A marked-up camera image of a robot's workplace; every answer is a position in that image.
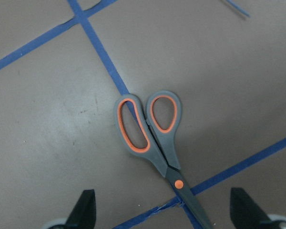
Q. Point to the grey orange scissors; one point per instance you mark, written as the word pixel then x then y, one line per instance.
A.
pixel 160 148

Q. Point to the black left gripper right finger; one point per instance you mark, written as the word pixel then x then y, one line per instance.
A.
pixel 244 212

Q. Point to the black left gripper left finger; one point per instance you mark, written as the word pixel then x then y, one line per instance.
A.
pixel 83 215

